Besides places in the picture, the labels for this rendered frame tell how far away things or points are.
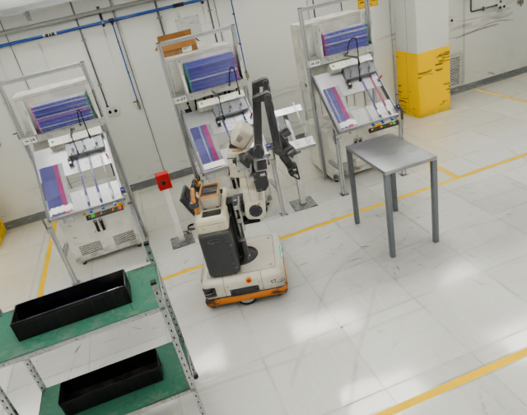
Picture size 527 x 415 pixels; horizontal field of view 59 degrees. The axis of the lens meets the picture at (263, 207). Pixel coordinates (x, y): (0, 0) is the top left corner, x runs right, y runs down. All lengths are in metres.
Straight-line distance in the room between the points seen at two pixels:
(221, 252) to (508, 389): 2.04
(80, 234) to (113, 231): 0.31
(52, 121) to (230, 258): 2.19
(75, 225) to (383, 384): 3.26
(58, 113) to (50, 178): 0.60
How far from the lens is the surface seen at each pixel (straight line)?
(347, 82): 5.14
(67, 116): 4.75
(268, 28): 6.46
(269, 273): 3.64
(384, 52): 7.23
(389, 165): 3.77
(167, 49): 5.01
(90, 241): 5.03
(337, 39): 5.16
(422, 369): 3.18
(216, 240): 3.52
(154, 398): 2.89
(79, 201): 4.59
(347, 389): 3.09
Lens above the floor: 2.36
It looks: 27 degrees down
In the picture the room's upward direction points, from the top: 13 degrees counter-clockwise
